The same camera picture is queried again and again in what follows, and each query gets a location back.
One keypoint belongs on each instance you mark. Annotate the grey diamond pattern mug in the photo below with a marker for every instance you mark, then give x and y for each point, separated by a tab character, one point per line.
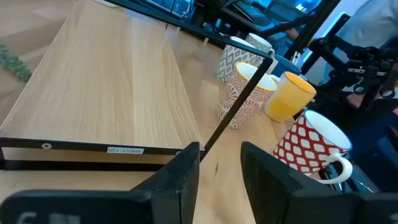
230	62

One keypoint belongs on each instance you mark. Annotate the yellow mug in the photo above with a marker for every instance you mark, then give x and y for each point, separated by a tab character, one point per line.
289	99

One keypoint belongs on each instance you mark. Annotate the person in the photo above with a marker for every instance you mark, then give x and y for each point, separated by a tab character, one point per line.
373	21

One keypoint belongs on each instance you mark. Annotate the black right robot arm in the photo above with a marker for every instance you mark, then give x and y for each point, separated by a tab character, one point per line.
363	71

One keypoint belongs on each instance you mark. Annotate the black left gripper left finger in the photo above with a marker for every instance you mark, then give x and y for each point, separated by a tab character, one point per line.
168	186

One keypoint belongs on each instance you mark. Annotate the black station frame bar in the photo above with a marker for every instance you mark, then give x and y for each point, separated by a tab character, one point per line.
314	25

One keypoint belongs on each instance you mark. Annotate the dark blue mug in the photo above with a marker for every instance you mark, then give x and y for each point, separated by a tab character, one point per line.
286	67

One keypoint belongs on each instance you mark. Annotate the red mug with white diamonds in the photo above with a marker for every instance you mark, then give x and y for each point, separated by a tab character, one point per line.
304	146

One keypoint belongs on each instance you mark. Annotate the orange floral pattern mug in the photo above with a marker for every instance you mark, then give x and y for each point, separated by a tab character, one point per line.
256	99

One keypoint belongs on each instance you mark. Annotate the person's hand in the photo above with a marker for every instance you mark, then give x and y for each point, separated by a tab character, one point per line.
292	33

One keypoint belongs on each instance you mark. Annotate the black keyboard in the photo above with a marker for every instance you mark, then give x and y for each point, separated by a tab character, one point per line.
253	14

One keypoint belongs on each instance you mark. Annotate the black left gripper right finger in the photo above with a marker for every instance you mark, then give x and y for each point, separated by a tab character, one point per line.
280	193

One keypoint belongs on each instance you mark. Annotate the wooden shelf with black frame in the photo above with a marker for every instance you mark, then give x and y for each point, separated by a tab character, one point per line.
109	77

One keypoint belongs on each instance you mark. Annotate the green artificial trailing plant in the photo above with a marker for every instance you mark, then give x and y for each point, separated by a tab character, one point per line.
15	65

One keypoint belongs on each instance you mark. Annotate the grey fine pattern mug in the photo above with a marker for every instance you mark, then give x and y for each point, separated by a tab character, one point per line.
259	43

